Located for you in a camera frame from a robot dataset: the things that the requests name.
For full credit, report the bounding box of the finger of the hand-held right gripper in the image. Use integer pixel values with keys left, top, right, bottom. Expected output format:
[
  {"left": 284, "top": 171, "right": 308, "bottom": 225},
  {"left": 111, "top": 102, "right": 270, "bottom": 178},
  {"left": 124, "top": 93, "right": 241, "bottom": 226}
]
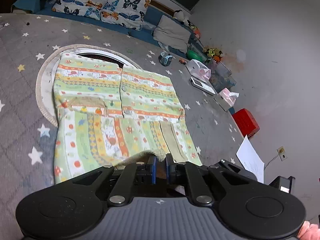
[{"left": 217, "top": 158, "right": 258, "bottom": 180}]

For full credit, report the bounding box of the pink plush toy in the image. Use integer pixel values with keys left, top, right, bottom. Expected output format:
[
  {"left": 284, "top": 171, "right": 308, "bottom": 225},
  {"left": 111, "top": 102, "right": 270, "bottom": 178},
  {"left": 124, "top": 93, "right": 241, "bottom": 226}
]
[{"left": 187, "top": 21, "right": 201, "bottom": 38}]

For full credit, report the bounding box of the black and white plush toy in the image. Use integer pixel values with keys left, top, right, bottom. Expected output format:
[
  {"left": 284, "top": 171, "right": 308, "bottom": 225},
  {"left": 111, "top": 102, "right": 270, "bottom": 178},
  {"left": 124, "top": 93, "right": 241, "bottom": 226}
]
[{"left": 173, "top": 10, "right": 186, "bottom": 22}]

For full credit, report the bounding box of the blue sofa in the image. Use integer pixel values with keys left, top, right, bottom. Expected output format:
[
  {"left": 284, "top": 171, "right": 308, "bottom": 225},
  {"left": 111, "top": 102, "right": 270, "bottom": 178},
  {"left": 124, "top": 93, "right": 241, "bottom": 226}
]
[{"left": 11, "top": 0, "right": 235, "bottom": 115}]

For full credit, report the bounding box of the grey pillow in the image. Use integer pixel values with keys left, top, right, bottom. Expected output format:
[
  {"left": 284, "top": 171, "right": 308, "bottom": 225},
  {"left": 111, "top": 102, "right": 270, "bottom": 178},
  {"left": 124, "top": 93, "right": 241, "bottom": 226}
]
[{"left": 153, "top": 15, "right": 192, "bottom": 53}]

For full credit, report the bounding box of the white pink tissue bag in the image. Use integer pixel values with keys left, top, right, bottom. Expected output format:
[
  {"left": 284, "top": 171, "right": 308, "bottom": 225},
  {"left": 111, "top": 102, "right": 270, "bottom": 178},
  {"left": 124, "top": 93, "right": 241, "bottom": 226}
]
[{"left": 185, "top": 59, "right": 212, "bottom": 81}]

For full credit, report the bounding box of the white handheld device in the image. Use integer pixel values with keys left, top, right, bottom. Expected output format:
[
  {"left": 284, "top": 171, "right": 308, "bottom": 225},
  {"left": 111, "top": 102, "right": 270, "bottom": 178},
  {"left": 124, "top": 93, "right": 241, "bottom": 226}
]
[{"left": 190, "top": 77, "right": 216, "bottom": 96}]

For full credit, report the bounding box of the green striped cartoon print garment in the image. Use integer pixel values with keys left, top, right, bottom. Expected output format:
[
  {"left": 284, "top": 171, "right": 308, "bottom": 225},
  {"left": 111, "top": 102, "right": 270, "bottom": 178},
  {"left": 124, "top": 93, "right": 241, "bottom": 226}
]
[{"left": 51, "top": 52, "right": 203, "bottom": 185}]

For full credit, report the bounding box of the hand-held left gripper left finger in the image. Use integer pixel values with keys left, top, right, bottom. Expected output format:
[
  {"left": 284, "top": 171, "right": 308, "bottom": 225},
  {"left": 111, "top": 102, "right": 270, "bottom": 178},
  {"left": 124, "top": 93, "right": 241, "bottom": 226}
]
[{"left": 56, "top": 156, "right": 158, "bottom": 207}]

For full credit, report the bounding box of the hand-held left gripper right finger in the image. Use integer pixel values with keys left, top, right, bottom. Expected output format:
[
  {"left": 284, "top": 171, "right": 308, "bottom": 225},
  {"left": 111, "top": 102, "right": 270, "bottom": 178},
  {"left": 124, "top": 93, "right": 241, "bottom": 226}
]
[{"left": 165, "top": 154, "right": 252, "bottom": 205}]

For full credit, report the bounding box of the pink tissue pack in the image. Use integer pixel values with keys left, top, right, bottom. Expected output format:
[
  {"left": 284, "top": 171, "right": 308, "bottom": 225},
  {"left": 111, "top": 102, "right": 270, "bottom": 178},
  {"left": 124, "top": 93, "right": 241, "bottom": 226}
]
[{"left": 214, "top": 88, "right": 240, "bottom": 112}]

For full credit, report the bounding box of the white paper sheet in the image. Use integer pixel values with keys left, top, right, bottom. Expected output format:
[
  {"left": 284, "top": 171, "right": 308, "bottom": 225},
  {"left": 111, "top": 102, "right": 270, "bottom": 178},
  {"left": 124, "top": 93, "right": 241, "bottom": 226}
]
[{"left": 236, "top": 135, "right": 265, "bottom": 183}]

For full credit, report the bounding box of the red box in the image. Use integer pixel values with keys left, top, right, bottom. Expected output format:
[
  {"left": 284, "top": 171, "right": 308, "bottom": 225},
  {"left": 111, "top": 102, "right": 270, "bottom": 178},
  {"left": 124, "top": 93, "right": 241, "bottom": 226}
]
[{"left": 232, "top": 108, "right": 260, "bottom": 139}]

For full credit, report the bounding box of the wall socket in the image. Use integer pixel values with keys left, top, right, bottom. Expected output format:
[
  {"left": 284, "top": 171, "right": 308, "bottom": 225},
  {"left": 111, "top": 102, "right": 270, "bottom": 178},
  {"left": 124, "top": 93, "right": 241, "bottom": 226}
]
[{"left": 277, "top": 146, "right": 288, "bottom": 162}]

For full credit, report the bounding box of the thin grey cable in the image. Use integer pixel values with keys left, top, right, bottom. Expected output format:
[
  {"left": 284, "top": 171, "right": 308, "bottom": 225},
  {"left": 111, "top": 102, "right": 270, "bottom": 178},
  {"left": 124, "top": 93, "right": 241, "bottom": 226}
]
[{"left": 264, "top": 155, "right": 280, "bottom": 168}]

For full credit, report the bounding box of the grey star print tablecloth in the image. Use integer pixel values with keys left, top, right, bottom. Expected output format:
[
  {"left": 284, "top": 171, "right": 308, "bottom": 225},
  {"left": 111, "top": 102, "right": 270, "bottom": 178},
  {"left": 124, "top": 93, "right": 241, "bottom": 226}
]
[{"left": 0, "top": 12, "right": 265, "bottom": 240}]

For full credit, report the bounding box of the black round induction cooktop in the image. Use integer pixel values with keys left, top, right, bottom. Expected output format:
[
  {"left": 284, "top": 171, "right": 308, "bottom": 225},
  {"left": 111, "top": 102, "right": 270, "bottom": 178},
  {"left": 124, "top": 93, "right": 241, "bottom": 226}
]
[{"left": 40, "top": 49, "right": 143, "bottom": 123}]

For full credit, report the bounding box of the small blue cup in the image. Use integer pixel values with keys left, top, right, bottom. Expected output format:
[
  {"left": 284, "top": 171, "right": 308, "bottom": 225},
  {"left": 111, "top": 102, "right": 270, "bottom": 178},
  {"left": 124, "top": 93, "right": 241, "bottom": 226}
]
[{"left": 159, "top": 52, "right": 175, "bottom": 67}]

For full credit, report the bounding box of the clear plastic box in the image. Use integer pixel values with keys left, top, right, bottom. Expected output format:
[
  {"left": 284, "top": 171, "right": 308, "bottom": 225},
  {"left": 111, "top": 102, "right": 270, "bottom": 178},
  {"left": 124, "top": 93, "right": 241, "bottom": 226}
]
[{"left": 209, "top": 61, "right": 237, "bottom": 93}]

